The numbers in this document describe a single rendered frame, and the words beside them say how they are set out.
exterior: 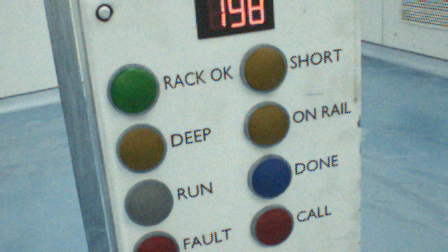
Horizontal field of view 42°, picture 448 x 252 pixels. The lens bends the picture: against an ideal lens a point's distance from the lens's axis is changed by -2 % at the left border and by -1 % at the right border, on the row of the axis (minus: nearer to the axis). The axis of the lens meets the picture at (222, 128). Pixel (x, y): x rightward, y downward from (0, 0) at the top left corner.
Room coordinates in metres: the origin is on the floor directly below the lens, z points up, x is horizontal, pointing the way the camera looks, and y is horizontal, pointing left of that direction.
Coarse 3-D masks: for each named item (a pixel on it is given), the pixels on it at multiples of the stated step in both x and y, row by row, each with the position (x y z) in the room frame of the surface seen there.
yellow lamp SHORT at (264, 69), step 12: (264, 48) 0.34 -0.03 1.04; (252, 60) 0.34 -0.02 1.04; (264, 60) 0.34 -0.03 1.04; (276, 60) 0.34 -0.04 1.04; (252, 72) 0.34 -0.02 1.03; (264, 72) 0.34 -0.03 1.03; (276, 72) 0.34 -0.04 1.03; (252, 84) 0.34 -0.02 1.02; (264, 84) 0.34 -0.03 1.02; (276, 84) 0.35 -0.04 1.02
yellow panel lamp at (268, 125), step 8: (256, 112) 0.34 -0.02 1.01; (264, 112) 0.34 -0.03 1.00; (272, 112) 0.34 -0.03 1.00; (280, 112) 0.35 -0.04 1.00; (256, 120) 0.34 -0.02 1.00; (264, 120) 0.34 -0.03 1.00; (272, 120) 0.34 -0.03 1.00; (280, 120) 0.34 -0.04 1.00; (248, 128) 0.34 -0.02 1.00; (256, 128) 0.34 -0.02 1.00; (264, 128) 0.34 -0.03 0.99; (272, 128) 0.34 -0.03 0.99; (280, 128) 0.34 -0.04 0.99; (256, 136) 0.34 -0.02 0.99; (264, 136) 0.34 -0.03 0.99; (272, 136) 0.34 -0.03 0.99; (280, 136) 0.34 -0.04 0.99; (264, 144) 0.34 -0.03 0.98; (272, 144) 0.34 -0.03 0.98
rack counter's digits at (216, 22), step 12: (216, 0) 0.34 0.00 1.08; (228, 0) 0.34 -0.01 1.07; (240, 0) 0.34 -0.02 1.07; (252, 0) 0.35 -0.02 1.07; (264, 0) 0.35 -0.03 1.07; (216, 12) 0.34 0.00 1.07; (228, 12) 0.34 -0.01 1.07; (240, 12) 0.34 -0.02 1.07; (252, 12) 0.35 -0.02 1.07; (264, 12) 0.35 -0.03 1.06; (216, 24) 0.34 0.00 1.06; (228, 24) 0.34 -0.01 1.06; (240, 24) 0.34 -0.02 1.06; (252, 24) 0.35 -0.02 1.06
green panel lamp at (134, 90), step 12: (120, 72) 0.32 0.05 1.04; (132, 72) 0.32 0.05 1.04; (144, 72) 0.32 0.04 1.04; (120, 84) 0.32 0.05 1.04; (132, 84) 0.32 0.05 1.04; (144, 84) 0.32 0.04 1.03; (156, 84) 0.33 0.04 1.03; (120, 96) 0.32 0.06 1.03; (132, 96) 0.32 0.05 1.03; (144, 96) 0.32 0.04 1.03; (120, 108) 0.32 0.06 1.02; (132, 108) 0.32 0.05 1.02; (144, 108) 0.32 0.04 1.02
